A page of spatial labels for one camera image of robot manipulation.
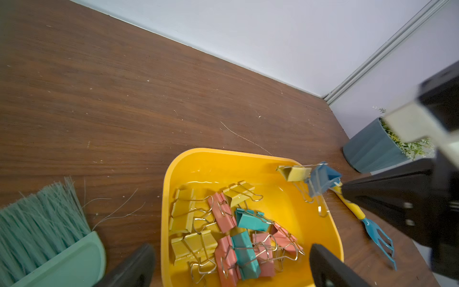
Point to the yellow teal toy rake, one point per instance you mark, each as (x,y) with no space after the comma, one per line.
(374,231)

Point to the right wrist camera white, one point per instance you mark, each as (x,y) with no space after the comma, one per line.
(413,122)

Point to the teal binder clip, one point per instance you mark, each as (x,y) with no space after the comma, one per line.
(252,220)
(246,258)

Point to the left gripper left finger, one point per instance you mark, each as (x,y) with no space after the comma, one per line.
(135,271)

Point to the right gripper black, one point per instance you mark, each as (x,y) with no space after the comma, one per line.
(402,196)

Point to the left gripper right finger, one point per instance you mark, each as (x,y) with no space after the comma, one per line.
(329,271)

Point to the teal binder clip in box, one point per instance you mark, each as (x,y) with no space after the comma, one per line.
(246,258)

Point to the pink binder clip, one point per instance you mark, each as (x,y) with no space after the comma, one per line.
(226,261)
(222,212)

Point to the yellow binder clip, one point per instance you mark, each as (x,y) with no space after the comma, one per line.
(186,207)
(196,253)
(240,192)
(301,176)

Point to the blue binder clip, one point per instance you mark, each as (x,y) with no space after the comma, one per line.
(322,178)

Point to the potted green plant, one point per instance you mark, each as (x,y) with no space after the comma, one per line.
(378,147)

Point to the yellow plastic storage box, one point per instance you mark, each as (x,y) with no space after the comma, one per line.
(283,251)

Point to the yellow binder clip in box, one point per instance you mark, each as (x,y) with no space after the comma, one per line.
(186,207)

